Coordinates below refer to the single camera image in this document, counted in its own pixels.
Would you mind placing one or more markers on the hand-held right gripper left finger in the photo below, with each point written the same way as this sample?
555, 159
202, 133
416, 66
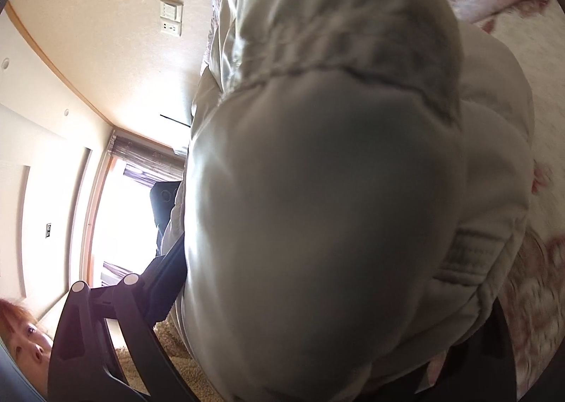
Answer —
167, 285

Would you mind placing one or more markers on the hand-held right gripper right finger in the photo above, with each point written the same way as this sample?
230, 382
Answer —
503, 353

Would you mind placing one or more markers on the grey-green puffer jacket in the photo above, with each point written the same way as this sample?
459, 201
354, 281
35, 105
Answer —
335, 190

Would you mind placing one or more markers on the purple window curtain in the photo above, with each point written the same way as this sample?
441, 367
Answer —
145, 159

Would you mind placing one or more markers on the black flat screen television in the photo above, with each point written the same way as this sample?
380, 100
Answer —
176, 120

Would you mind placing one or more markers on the floral bed sheet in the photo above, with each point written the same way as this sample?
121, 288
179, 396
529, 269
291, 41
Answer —
543, 252

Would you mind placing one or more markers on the person's head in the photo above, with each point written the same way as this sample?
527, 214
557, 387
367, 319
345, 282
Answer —
24, 340

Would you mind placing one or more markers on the small black wall panel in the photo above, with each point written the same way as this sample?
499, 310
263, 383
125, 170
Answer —
48, 230

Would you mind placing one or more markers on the white wall socket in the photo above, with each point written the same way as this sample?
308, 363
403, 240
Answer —
171, 27

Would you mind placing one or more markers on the white wall switch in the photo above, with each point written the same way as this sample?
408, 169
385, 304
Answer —
171, 9

